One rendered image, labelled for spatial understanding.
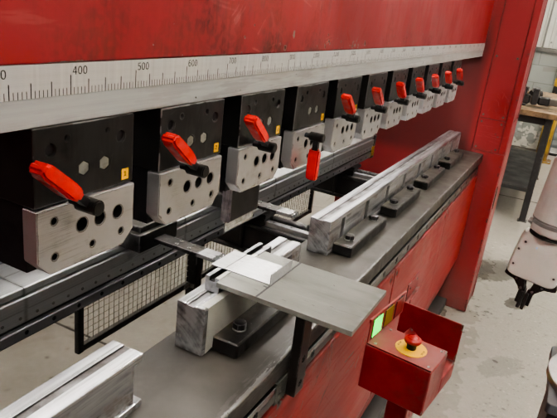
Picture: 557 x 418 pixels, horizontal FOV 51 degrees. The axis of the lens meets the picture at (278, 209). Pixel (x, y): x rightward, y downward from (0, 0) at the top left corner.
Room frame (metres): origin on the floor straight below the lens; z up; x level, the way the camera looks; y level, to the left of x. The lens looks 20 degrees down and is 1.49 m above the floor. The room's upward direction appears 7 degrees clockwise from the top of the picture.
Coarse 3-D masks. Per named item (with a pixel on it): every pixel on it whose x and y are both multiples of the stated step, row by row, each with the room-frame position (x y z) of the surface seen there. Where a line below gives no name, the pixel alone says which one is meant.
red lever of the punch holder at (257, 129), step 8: (248, 120) 0.89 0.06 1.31; (256, 120) 0.88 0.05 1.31; (248, 128) 0.90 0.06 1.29; (256, 128) 0.89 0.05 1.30; (264, 128) 0.92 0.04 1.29; (256, 136) 0.91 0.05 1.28; (264, 136) 0.91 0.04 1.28; (256, 144) 0.95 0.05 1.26; (264, 144) 0.93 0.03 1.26; (272, 144) 0.94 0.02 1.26; (272, 152) 0.94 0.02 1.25
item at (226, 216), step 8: (224, 192) 0.98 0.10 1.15; (232, 192) 0.97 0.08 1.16; (240, 192) 1.00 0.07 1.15; (248, 192) 1.03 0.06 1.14; (256, 192) 1.06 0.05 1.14; (224, 200) 0.98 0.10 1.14; (232, 200) 0.98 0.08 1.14; (240, 200) 1.00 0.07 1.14; (248, 200) 1.03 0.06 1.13; (256, 200) 1.06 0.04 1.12; (224, 208) 0.98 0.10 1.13; (232, 208) 0.98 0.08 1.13; (240, 208) 1.01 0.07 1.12; (248, 208) 1.03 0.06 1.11; (256, 208) 1.06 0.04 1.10; (224, 216) 0.98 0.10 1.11; (232, 216) 0.98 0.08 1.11; (240, 216) 1.03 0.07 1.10; (248, 216) 1.05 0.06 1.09; (224, 224) 0.98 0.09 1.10; (232, 224) 1.00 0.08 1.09
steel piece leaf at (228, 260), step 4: (232, 252) 1.07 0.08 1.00; (236, 252) 1.07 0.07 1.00; (240, 252) 1.07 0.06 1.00; (224, 256) 1.04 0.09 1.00; (228, 256) 1.04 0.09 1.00; (232, 256) 1.05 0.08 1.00; (236, 256) 1.05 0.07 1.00; (240, 256) 1.05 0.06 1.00; (216, 260) 1.02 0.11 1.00; (220, 260) 1.02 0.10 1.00; (224, 260) 1.02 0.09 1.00; (228, 260) 1.03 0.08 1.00; (232, 260) 1.03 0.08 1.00; (236, 260) 1.03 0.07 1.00; (212, 264) 1.00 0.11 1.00; (216, 264) 1.00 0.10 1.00; (220, 264) 1.01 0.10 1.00; (224, 264) 1.01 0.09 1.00; (228, 264) 1.01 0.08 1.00; (224, 268) 0.99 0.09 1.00
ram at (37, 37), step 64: (0, 0) 0.53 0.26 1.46; (64, 0) 0.60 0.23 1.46; (128, 0) 0.68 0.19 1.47; (192, 0) 0.79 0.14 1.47; (256, 0) 0.93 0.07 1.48; (320, 0) 1.14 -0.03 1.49; (384, 0) 1.48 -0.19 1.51; (448, 0) 2.09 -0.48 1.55; (0, 64) 0.53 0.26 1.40; (384, 64) 1.55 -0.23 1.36; (0, 128) 0.52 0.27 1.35
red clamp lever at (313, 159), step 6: (312, 132) 1.13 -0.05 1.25; (312, 138) 1.13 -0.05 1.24; (318, 138) 1.12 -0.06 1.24; (324, 138) 1.13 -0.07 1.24; (312, 144) 1.13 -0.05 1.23; (318, 144) 1.13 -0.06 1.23; (312, 150) 1.13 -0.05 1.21; (318, 150) 1.13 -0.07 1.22; (312, 156) 1.12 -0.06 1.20; (318, 156) 1.12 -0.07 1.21; (312, 162) 1.12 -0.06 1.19; (318, 162) 1.13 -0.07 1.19; (312, 168) 1.12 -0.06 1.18; (318, 168) 1.13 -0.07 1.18; (306, 174) 1.13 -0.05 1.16; (312, 174) 1.12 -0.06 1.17; (312, 180) 1.13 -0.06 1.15
